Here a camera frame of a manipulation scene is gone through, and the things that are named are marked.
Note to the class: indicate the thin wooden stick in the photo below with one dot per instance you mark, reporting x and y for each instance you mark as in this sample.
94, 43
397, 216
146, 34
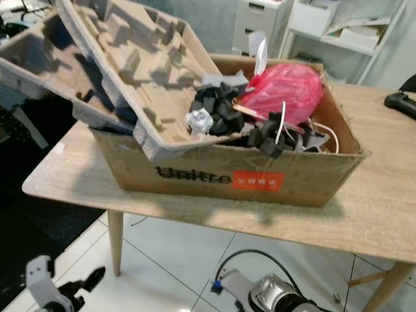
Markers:
247, 112

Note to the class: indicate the grey plastic piece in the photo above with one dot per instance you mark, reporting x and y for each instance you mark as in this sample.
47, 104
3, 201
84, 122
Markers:
309, 140

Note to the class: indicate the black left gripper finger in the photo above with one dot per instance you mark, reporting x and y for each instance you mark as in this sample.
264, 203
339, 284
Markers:
88, 277
91, 285

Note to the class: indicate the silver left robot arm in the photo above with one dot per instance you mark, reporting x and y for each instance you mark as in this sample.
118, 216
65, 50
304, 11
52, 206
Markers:
62, 307

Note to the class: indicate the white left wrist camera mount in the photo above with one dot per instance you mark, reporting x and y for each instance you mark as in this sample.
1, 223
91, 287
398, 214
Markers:
39, 276

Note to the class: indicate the grey moulded pulp tray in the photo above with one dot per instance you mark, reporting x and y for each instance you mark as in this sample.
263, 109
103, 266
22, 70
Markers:
39, 62
136, 58

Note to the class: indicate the white storage box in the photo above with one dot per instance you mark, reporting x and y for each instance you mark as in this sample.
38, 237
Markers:
312, 16

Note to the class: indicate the light wooden table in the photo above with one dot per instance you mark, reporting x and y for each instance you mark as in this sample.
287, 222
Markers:
364, 195

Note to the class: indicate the black handheld controller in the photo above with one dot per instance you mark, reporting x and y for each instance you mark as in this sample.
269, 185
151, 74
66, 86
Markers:
402, 104

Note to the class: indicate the red plastic bag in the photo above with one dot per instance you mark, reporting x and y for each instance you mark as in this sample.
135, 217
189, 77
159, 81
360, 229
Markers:
289, 91

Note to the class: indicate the black chair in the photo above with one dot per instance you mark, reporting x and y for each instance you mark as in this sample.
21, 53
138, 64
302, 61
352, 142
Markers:
409, 83

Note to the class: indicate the brown cardboard box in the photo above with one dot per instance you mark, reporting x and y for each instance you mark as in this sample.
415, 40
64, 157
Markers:
182, 175

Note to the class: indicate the flat beige box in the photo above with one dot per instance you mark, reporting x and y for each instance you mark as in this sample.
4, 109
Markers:
361, 38

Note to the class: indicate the crumpled white paper ball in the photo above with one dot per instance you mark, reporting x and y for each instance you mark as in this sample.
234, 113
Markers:
199, 122

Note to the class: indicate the grey foam piece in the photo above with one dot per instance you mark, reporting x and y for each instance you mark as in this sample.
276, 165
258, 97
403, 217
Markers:
224, 80

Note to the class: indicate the black floor mat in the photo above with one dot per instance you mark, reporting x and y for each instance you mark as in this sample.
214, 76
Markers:
39, 214

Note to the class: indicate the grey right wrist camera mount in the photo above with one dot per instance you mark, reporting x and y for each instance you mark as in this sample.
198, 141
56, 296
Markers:
234, 286

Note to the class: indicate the white shelf unit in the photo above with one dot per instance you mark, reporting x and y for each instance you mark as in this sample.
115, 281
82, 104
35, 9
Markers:
331, 44

